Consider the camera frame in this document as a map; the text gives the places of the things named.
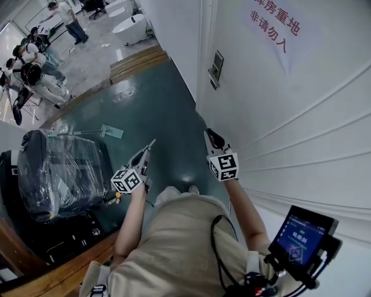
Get black tripod stand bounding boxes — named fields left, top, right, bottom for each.
left=10, top=86, right=40, bottom=126

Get black office chair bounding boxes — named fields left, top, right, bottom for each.
left=78, top=0, right=107, bottom=20

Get person's right forearm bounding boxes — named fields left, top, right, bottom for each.
left=224, top=178, right=269, bottom=256

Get black chest harness box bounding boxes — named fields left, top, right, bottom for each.
left=227, top=272, right=279, bottom=297

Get black bag white strap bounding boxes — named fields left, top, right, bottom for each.
left=0, top=149, right=23, bottom=212

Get white paper sign red print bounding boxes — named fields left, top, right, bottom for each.
left=243, top=0, right=322, bottom=76

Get small black monitor screen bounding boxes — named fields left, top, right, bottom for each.
left=268, top=205, right=340, bottom=267

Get silver door lock with lever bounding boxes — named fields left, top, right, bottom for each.
left=208, top=50, right=225, bottom=90

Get person's left forearm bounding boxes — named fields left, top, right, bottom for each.
left=114, top=185, right=147, bottom=258

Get brown wooden counter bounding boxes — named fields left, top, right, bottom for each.
left=0, top=216, right=124, bottom=297

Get white harness strap black buckle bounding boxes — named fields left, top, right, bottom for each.
left=245, top=251, right=261, bottom=288
left=89, top=262, right=110, bottom=297

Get black equipment case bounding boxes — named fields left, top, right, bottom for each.
left=34, top=200, right=119, bottom=265

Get black chest cable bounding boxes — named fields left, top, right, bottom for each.
left=210, top=214, right=239, bottom=292

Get person's light trousers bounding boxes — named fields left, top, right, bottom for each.
left=155, top=185, right=201, bottom=207

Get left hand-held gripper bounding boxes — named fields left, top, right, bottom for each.
left=111, top=147, right=153, bottom=194

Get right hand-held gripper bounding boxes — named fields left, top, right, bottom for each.
left=203, top=128, right=240, bottom=182

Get white door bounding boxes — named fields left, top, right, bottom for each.
left=201, top=0, right=371, bottom=262

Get person's short-sleeved shirt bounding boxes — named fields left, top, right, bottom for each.
left=83, top=194, right=293, bottom=297

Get white oval bathtub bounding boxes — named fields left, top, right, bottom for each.
left=106, top=0, right=132, bottom=17
left=112, top=13, right=147, bottom=45

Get wooden step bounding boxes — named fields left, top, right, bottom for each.
left=109, top=45, right=171, bottom=85

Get plastic-wrapped black chair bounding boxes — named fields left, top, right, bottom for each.
left=17, top=129, right=110, bottom=223

